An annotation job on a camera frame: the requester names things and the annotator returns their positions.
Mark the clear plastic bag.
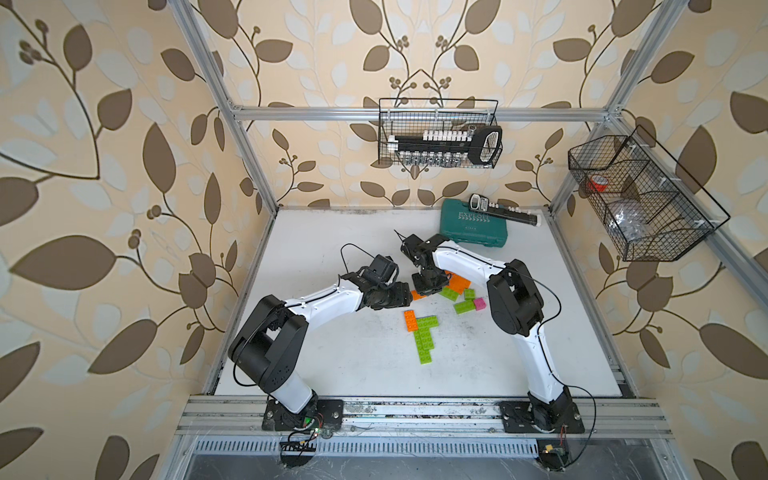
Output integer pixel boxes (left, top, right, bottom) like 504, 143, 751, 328
607, 199, 652, 243

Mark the wire basket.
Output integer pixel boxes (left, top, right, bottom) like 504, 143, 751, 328
377, 97, 503, 169
568, 125, 731, 262

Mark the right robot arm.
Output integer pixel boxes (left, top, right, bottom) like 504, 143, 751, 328
400, 234, 573, 430

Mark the red tape roll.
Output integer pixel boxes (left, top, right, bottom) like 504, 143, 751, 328
586, 174, 610, 193

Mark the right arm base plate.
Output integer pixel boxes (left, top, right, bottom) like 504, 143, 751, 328
498, 399, 586, 435

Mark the green tool case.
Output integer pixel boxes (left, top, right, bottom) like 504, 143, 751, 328
439, 199, 508, 248

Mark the socket rail on case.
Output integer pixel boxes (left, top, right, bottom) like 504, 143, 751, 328
468, 194, 540, 226

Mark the right wire basket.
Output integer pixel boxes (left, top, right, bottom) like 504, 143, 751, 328
568, 125, 731, 262

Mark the back wire basket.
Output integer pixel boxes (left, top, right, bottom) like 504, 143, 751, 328
377, 97, 503, 169

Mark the aluminium front rail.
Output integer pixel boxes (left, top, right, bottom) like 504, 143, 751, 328
177, 396, 673, 440

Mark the socket rail in basket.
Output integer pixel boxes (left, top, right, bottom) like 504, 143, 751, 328
384, 125, 503, 168

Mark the green brick lowest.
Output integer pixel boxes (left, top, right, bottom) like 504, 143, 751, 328
418, 349, 432, 365

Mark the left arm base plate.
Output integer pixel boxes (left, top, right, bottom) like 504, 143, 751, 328
261, 398, 344, 436

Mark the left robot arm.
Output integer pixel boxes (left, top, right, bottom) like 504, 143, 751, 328
228, 255, 412, 419

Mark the green brick long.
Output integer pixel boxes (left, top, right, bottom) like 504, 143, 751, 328
420, 328, 434, 350
440, 287, 459, 302

